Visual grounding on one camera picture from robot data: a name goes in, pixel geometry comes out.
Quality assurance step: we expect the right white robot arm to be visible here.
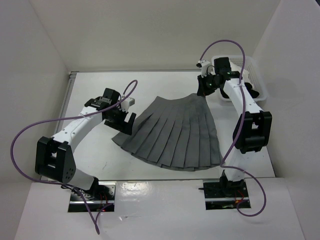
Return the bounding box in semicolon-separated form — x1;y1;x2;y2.
196;57;272;197

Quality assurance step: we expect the aluminium table edge rail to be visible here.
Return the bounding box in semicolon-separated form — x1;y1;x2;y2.
39;70;77;182

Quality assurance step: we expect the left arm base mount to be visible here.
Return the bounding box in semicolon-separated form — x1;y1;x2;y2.
67;181;117;213

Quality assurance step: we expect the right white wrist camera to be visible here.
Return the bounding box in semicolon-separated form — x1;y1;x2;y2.
196;60;213;78

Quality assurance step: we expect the white plastic basket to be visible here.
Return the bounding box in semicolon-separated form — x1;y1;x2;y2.
211;55;268;102

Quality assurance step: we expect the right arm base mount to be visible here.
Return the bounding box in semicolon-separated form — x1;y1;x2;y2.
198;179;251;210

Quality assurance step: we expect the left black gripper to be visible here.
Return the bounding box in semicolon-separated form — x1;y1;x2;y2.
104;105;136;135

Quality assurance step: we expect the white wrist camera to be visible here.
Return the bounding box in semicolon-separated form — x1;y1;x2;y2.
196;60;213;78
120;97;135;112

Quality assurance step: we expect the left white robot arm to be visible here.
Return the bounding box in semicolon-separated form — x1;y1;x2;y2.
35;88;136;200

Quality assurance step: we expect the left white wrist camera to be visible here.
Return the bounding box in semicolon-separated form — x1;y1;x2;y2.
120;97;135;112

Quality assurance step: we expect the black skirt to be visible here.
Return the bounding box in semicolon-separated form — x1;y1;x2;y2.
220;82;260;99

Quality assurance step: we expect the white folded cloth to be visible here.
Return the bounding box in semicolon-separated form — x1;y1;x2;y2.
229;61;250;83

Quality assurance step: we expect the grey pleated skirt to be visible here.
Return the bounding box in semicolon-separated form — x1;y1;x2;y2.
112;93;223;172

